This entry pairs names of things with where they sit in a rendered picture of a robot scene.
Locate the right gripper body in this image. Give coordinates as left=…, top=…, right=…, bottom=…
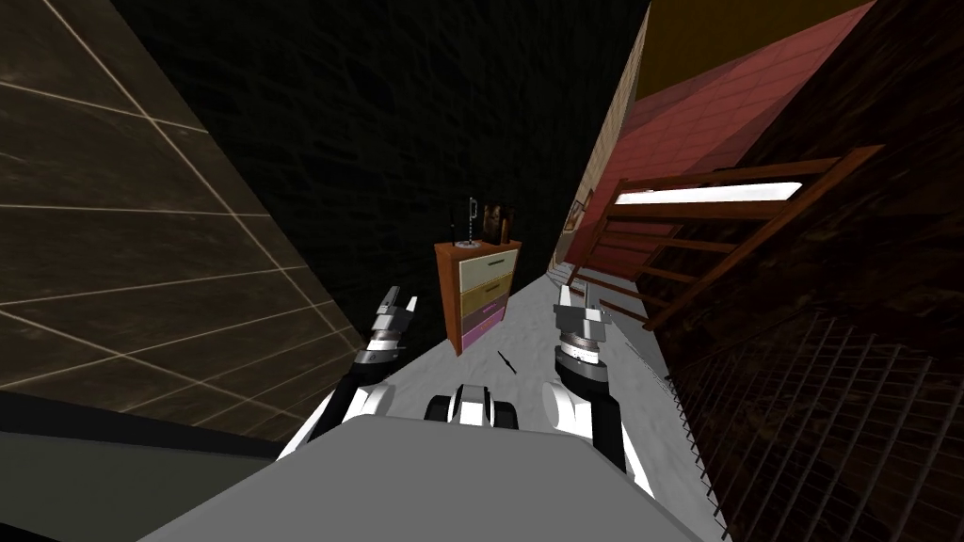
left=554, top=304, right=610, bottom=349

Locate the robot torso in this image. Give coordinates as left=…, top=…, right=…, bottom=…
left=137, top=383, right=711, bottom=542

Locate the dark wire grid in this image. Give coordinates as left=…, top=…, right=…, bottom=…
left=666, top=312, right=964, bottom=542

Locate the framed wall picture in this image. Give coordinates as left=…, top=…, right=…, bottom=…
left=564, top=189, right=596, bottom=233

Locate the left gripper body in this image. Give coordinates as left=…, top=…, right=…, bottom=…
left=371, top=305, right=414, bottom=342

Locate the brown dresser with coloured drawers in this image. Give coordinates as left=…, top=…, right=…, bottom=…
left=433, top=197, right=524, bottom=358

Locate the brown wooden slatted frame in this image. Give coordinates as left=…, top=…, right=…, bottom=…
left=563, top=144, right=886, bottom=333

